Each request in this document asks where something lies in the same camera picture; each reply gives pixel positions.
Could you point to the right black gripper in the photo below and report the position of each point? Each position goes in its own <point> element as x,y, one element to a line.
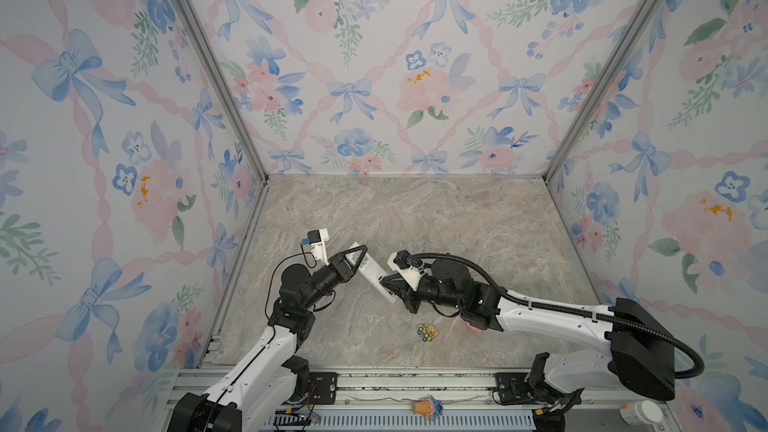
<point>404,290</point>

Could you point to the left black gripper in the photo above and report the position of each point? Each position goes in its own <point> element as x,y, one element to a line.
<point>339,269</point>

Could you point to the white remote control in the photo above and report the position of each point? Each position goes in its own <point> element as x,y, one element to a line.
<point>373,272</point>

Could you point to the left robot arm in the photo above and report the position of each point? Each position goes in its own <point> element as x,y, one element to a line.
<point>271,374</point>

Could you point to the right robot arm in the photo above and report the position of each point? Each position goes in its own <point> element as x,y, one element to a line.
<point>621,345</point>

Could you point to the green yellow battery pack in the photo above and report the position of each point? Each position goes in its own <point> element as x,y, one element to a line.
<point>427,332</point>

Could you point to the pink blue plush toy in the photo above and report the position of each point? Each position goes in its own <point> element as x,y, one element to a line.
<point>428,407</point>

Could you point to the small circuit board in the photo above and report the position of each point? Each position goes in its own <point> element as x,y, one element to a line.
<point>290,420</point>

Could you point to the white cup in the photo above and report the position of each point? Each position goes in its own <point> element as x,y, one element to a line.
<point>643,412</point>

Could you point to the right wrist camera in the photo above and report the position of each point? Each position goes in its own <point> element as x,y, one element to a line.
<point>411,271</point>

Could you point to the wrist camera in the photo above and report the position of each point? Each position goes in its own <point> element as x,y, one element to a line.
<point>315,243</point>
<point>411,271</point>

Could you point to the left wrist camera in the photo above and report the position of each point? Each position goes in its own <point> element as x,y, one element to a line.
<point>315,243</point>

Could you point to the aluminium front rail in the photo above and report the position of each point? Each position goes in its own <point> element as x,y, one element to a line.
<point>380,399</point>

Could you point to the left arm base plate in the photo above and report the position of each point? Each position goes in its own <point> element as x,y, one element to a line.
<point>319,388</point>

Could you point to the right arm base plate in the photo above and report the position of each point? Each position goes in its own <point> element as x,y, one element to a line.
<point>525,388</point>

